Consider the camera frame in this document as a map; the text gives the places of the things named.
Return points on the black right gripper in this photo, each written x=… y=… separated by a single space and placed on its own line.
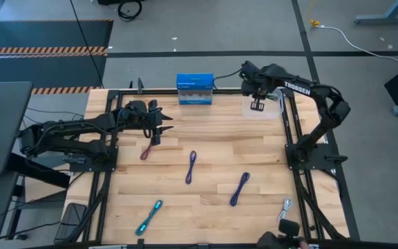
x=254 y=81

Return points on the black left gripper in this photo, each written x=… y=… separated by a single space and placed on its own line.
x=140 y=115

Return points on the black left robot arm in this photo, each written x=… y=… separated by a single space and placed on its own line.
x=92 y=122

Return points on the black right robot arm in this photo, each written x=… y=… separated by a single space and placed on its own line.
x=323 y=93

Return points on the clear plastic bin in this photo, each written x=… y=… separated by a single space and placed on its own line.
x=269 y=112

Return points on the blue DualShock controller box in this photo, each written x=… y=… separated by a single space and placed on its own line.
x=195 y=88

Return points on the yellow plug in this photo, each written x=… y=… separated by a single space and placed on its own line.
x=314 y=23

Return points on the black box device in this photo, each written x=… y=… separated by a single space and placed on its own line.
x=289 y=227

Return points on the black flat pad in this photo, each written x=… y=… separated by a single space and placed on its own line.
x=69 y=221

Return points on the black hazard-striped floor mat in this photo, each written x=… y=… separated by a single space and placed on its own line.
x=47 y=34

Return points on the grey metal table leg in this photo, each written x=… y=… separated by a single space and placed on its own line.
x=385 y=19

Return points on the grey desk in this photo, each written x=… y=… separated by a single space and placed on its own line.
x=5 y=114

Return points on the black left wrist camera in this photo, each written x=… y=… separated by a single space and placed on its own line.
x=155 y=140

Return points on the black aluminium table frame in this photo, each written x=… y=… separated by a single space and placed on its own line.
x=150 y=92

